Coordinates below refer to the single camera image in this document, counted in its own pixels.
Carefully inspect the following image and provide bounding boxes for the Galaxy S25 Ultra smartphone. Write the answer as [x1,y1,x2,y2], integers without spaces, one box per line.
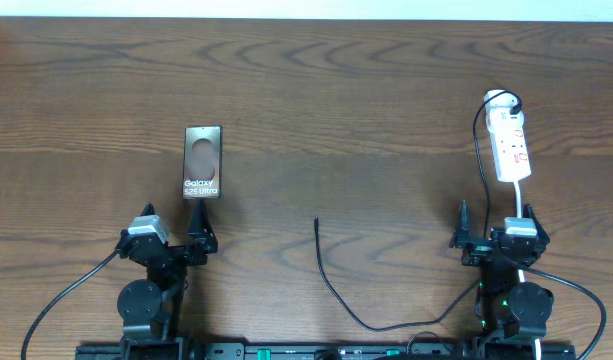
[182,125,223,199]

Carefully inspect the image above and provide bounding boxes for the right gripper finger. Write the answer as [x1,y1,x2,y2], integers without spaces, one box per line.
[522,203,545,235]
[455,200,470,238]

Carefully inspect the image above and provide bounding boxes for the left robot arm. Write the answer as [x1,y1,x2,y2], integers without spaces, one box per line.
[115,200,218,359]

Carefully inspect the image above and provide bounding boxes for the white power strip cord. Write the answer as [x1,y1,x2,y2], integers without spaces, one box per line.
[512,180,543,360]

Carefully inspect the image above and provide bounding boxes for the black charging cable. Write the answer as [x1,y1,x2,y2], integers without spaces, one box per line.
[313,90,524,333]

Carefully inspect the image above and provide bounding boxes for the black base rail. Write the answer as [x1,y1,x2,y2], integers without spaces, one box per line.
[75,341,577,360]

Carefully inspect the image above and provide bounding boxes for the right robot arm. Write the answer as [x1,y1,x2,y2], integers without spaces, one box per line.
[450,202,554,359]

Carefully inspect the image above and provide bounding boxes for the white power strip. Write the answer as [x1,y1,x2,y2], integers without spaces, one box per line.
[484,89,531,183]

